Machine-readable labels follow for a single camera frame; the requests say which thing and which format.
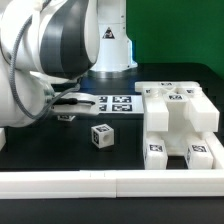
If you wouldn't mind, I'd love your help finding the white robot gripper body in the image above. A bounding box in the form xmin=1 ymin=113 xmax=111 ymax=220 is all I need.
xmin=51 ymin=92 xmax=99 ymax=116

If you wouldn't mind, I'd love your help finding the white chair seat block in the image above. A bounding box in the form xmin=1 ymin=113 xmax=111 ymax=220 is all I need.
xmin=143 ymin=94 xmax=205 ymax=156

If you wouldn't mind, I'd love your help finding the small white tagged cube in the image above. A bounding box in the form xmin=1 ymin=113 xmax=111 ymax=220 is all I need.
xmin=57 ymin=115 xmax=75 ymax=122

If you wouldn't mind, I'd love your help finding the long white chair side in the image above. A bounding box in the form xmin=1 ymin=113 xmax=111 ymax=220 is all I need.
xmin=140 ymin=81 xmax=220 ymax=132

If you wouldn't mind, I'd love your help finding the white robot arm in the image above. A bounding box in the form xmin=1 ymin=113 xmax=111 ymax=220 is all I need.
xmin=0 ymin=0 xmax=137 ymax=127

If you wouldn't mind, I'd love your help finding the white cube with hole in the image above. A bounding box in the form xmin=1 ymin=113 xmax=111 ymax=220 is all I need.
xmin=91 ymin=124 xmax=114 ymax=149

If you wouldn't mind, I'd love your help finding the white piece at left edge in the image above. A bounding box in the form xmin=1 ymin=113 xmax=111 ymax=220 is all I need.
xmin=0 ymin=128 xmax=6 ymax=151

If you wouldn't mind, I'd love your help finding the white marker base plate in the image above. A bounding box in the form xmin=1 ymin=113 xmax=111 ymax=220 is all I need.
xmin=98 ymin=95 xmax=143 ymax=114

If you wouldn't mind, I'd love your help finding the white U-shaped border frame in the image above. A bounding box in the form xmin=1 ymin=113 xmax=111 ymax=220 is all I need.
xmin=0 ymin=135 xmax=224 ymax=199

